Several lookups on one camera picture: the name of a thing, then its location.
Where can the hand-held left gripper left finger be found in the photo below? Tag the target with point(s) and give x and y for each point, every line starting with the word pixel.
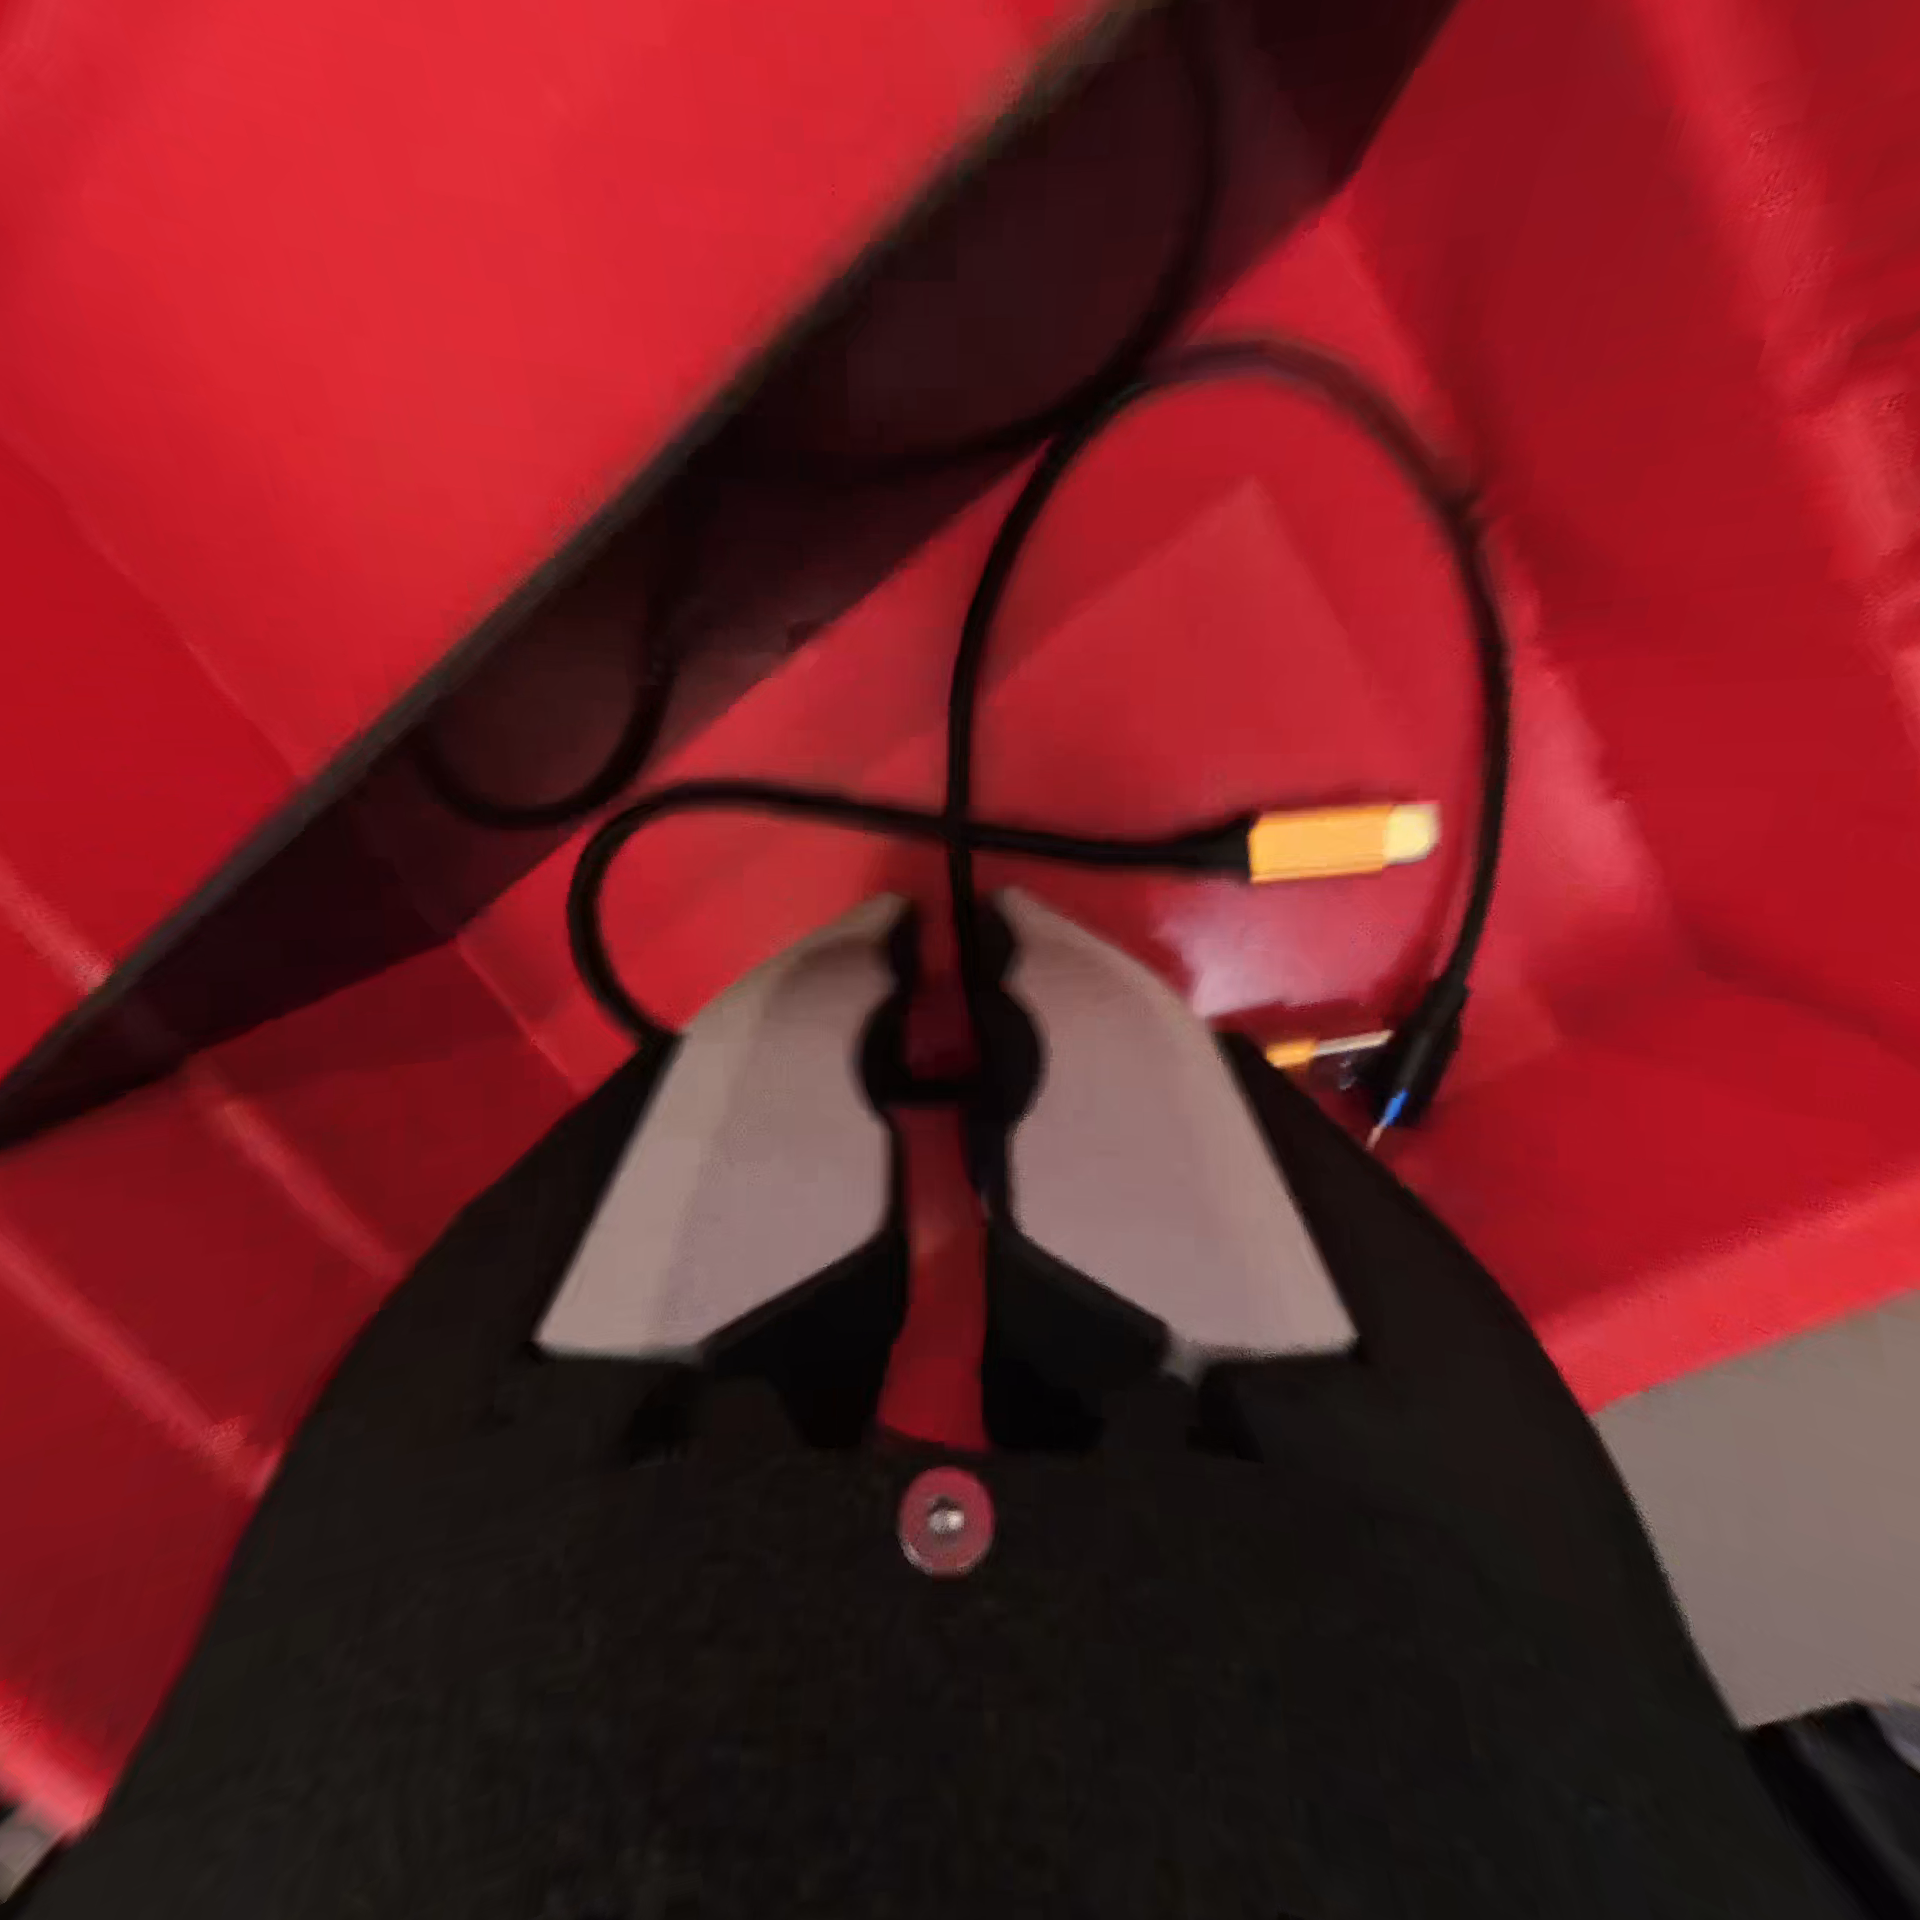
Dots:
pixel 751 1171

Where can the black bin divider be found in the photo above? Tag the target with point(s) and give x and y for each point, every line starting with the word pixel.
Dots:
pixel 902 376

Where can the red plastic bin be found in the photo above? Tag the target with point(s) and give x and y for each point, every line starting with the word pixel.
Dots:
pixel 301 300

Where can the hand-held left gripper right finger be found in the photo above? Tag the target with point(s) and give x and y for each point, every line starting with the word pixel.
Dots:
pixel 1171 1184

